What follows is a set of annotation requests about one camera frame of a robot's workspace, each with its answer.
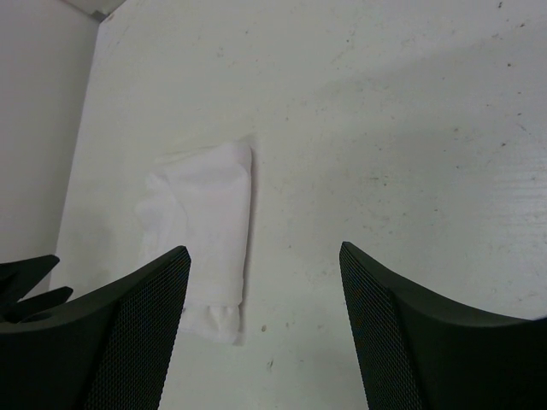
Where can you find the white tank top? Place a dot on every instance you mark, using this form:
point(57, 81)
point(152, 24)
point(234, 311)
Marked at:
point(203, 203)

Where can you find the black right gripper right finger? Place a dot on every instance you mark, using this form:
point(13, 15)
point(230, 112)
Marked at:
point(417, 349)

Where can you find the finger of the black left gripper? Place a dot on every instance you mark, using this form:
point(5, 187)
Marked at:
point(25, 309)
point(20, 277)

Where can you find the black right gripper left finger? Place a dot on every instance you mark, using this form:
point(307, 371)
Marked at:
point(108, 349)

